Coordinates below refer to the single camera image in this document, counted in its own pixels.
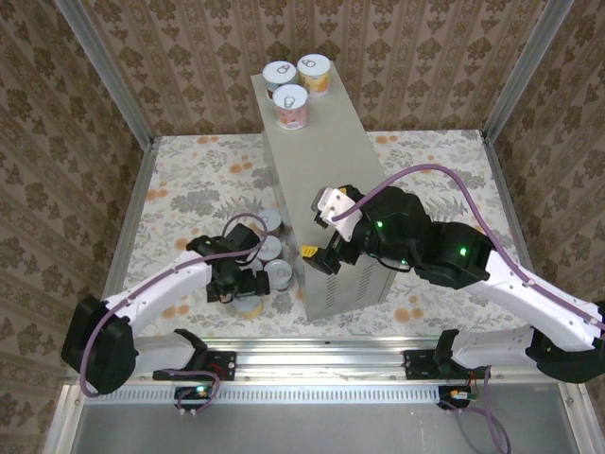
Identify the aluminium side frame rail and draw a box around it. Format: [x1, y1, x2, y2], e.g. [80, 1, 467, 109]
[101, 139, 160, 304]
[480, 131, 535, 275]

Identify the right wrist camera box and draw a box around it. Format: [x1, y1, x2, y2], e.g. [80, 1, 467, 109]
[310, 186, 366, 243]

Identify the floral patterned table cover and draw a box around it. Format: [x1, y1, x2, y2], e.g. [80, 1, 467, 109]
[101, 130, 549, 340]

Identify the aluminium corner post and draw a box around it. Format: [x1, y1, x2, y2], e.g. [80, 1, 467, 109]
[52, 0, 157, 150]
[480, 0, 577, 141]

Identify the long aluminium mounting rail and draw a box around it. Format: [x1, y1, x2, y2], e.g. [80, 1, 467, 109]
[131, 336, 535, 385]

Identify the white slotted cable duct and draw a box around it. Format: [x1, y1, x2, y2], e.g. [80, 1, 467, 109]
[78, 383, 566, 407]

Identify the teal label food can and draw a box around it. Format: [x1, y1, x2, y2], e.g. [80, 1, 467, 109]
[262, 61, 299, 101]

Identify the small controller board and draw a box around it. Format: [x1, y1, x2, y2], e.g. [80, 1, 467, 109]
[173, 384, 213, 411]
[437, 385, 475, 411]

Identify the aluminium lower frame rail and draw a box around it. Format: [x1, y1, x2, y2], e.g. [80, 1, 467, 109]
[44, 394, 84, 454]
[559, 382, 599, 454]

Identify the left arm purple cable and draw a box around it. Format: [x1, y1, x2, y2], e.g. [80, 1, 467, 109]
[80, 213, 270, 418]

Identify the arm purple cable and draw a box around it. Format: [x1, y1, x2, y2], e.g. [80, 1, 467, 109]
[80, 213, 270, 418]
[330, 163, 605, 454]

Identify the grey metal box counter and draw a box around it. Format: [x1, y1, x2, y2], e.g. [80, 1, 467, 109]
[250, 61, 416, 323]

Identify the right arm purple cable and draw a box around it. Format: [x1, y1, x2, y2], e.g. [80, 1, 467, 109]
[330, 163, 605, 454]

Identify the yellow pineapple food can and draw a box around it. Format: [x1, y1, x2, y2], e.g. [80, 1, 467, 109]
[296, 54, 332, 98]
[233, 296, 265, 319]

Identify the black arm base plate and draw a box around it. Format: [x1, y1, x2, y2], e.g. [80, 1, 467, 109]
[152, 350, 237, 382]
[403, 348, 492, 381]

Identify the pink label food can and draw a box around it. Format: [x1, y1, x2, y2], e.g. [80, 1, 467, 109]
[263, 258, 293, 292]
[272, 84, 311, 131]
[258, 210, 284, 236]
[257, 235, 284, 262]

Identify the grey metal lower panel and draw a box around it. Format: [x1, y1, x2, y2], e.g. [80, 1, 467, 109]
[70, 401, 576, 454]

